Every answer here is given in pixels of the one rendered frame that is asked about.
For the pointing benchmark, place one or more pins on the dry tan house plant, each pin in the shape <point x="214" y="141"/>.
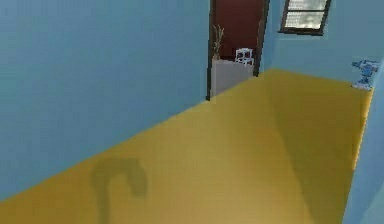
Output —
<point x="218" y="42"/>

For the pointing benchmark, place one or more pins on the white chair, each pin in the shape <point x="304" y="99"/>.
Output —
<point x="244" y="56"/>

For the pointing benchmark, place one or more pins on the dark framed window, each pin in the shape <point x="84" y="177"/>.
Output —
<point x="305" y="16"/>

